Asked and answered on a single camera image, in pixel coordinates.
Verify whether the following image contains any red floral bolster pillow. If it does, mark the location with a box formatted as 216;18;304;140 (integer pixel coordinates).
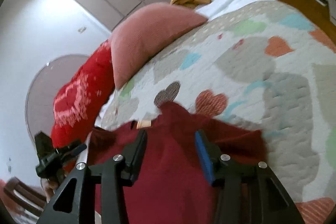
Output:
51;40;115;148

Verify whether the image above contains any heart patterned quilt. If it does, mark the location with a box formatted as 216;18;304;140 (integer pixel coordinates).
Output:
101;1;335;223

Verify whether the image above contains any pink corduroy cushion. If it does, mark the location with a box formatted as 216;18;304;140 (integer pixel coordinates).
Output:
109;2;207;89

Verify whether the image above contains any dark wooden chair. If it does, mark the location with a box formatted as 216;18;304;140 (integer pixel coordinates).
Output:
3;177;47;217

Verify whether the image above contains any round headboard panel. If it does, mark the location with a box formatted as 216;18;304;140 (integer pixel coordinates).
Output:
25;54;89;141

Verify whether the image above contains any dark red garment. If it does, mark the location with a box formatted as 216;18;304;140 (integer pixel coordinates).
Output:
89;101;268;224

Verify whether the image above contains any person's left hand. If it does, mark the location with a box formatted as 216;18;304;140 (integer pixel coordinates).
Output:
41;178;60;202

